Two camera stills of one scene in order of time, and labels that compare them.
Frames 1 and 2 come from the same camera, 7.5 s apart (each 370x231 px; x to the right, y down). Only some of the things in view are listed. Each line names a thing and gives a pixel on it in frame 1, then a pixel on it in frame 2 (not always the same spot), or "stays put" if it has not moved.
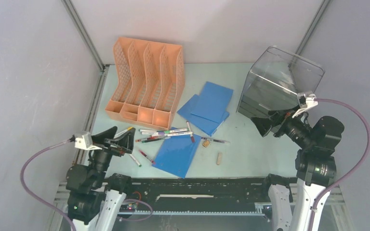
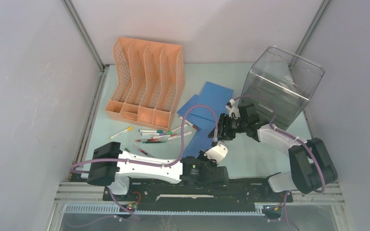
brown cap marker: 192,138 to 189,123
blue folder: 207,126 stays put
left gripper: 125,142 to 201,156
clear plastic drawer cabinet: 274,83 stays put
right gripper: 285,119 to 224,133
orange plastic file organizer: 148,81 stays put
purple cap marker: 154,133 stays put
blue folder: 213,102 stays put
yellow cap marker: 128,129 stays put
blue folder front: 176,154 to 201,141
